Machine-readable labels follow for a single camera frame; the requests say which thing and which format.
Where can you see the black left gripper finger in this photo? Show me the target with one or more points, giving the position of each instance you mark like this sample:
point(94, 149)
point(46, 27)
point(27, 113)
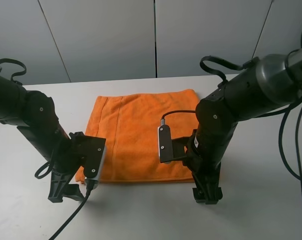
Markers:
point(58, 183)
point(72, 191)

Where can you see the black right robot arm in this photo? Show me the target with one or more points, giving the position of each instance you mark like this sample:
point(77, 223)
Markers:
point(271, 83)

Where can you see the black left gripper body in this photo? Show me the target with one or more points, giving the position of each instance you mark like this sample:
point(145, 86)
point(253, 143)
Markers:
point(63, 153)

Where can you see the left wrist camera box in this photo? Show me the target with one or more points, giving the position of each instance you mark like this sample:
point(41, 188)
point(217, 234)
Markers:
point(91, 153)

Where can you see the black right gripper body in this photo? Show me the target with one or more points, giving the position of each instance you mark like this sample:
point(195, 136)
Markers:
point(207, 145)

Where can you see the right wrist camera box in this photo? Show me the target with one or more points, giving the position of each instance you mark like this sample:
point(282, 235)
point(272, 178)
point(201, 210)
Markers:
point(171, 150)

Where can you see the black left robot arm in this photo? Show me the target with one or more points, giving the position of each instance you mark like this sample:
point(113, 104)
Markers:
point(33, 113)

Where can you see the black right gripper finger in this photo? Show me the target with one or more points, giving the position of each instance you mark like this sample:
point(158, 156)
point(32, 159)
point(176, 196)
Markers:
point(198, 193)
point(214, 192)

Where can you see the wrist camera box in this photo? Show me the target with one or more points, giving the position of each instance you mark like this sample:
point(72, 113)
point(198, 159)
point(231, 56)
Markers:
point(91, 153)
point(171, 150)

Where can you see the orange towel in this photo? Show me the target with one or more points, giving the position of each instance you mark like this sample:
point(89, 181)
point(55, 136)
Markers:
point(130, 124)

